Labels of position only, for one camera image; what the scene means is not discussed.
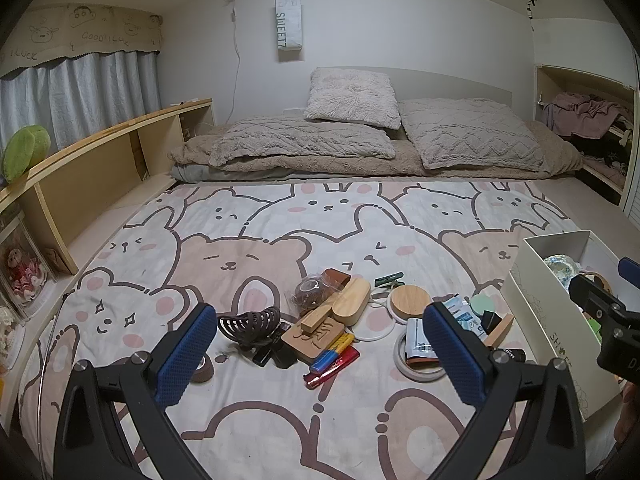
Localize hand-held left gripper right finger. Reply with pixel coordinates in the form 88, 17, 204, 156
422, 302, 588, 480

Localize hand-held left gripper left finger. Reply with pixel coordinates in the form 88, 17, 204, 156
52, 302, 221, 480

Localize brown tape roll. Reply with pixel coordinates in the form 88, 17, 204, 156
187, 352, 216, 386

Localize white cardboard box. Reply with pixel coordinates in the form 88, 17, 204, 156
500, 230, 640, 423

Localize person's right forearm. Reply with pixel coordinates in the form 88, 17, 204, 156
616, 380, 640, 461

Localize floral patterned pouch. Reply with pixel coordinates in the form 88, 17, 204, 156
542, 254, 583, 286

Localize white packet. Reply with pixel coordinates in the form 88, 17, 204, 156
405, 317, 436, 358

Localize blue white sachet pack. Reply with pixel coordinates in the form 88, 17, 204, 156
440, 295, 488, 338

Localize white tape roll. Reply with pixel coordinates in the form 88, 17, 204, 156
394, 330, 446, 383

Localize green makeup puff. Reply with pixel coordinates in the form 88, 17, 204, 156
470, 294, 496, 318

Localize round wooden lid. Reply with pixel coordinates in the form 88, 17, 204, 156
387, 284, 433, 331

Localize dark hair claw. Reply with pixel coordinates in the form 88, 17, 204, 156
217, 306, 282, 351

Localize oblong wooden box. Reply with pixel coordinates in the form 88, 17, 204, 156
331, 277, 372, 325

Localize dark clothes pile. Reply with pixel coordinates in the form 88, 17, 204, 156
575, 125, 632, 176

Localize printed animal blanket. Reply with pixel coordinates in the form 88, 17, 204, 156
17, 180, 626, 480

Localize blue and yellow marker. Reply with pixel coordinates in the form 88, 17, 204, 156
309, 334, 353, 373

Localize carved wooden coaster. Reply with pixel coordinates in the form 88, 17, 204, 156
281, 316, 346, 366

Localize clear brownish tape roll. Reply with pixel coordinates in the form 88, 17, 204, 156
291, 275, 333, 313

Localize wooden block stamp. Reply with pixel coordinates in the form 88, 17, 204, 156
299, 297, 346, 333

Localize small brown pouch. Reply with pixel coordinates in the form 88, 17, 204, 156
320, 268, 353, 293

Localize pink clothes pile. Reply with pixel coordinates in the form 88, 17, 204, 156
542, 91, 636, 141

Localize grey folded blanket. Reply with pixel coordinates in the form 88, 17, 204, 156
170, 162, 281, 183

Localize boxed red white flowers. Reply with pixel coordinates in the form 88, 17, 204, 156
0, 215, 56, 311

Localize large quilted pillow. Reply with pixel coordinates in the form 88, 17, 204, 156
398, 98, 545, 171

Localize white wardrobe cabinet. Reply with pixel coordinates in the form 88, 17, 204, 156
532, 62, 640, 211

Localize wooden bedside shelf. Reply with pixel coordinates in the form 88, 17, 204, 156
0, 97, 216, 321

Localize folded beige duvet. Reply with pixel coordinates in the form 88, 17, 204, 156
209, 116, 396, 168

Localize green plush toy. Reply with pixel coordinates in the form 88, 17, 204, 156
2, 125, 52, 183

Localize grey curtain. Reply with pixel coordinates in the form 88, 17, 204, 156
0, 50, 161, 161

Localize fluffy grey pillow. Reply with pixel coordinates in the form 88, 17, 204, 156
304, 67, 403, 131

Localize beige printed valance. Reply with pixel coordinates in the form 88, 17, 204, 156
0, 2, 163, 78

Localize thin white ring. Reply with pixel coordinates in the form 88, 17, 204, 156
350, 296, 398, 343

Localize white hanging cable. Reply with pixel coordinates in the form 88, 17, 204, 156
227, 0, 242, 126

